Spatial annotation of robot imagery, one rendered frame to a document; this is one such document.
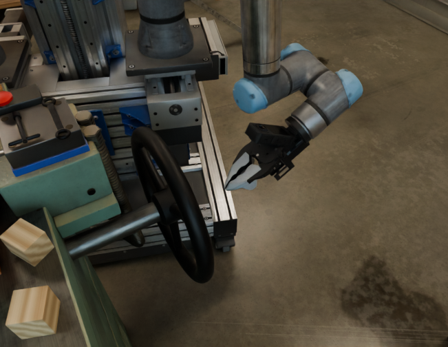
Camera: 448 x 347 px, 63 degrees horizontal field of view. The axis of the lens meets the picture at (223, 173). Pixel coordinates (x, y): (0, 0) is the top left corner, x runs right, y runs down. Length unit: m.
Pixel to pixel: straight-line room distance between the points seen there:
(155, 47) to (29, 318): 0.74
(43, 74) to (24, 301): 0.87
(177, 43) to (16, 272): 0.68
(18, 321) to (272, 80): 0.58
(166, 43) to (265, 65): 0.35
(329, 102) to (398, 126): 1.49
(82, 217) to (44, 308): 0.19
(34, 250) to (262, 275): 1.10
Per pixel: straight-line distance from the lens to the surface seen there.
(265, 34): 0.71
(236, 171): 0.80
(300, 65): 0.83
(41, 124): 0.56
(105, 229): 0.62
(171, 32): 1.00
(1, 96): 0.59
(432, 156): 2.16
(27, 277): 0.53
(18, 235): 0.52
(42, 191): 0.57
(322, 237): 1.63
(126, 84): 1.11
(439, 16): 3.48
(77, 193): 0.58
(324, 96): 0.81
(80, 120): 0.59
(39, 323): 0.45
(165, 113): 0.96
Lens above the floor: 1.32
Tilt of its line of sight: 47 degrees down
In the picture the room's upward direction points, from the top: straight up
